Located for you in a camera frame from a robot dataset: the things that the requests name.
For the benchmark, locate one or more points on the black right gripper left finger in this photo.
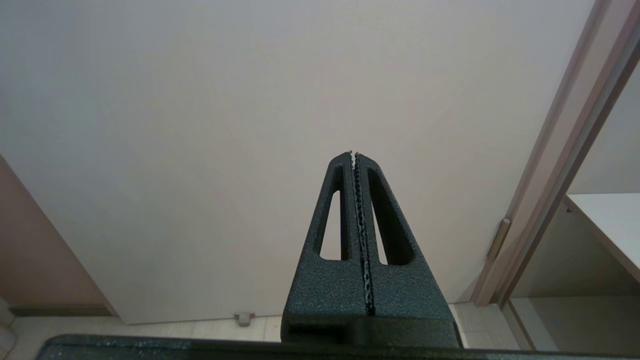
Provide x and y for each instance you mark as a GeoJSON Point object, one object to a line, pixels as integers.
{"type": "Point", "coordinates": [325, 290]}

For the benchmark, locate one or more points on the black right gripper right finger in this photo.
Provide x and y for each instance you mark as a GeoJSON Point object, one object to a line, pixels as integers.
{"type": "Point", "coordinates": [405, 290]}

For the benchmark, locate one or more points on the grey floor door stop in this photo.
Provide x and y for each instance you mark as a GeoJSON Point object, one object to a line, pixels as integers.
{"type": "Point", "coordinates": [244, 319]}

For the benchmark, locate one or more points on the white room door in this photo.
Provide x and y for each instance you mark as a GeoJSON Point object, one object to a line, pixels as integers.
{"type": "Point", "coordinates": [250, 125]}

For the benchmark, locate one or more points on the white shelf board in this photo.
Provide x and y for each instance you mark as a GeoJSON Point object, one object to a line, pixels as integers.
{"type": "Point", "coordinates": [610, 225]}

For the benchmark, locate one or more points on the dark skirting board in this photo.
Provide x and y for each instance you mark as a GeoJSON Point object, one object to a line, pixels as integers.
{"type": "Point", "coordinates": [60, 310]}

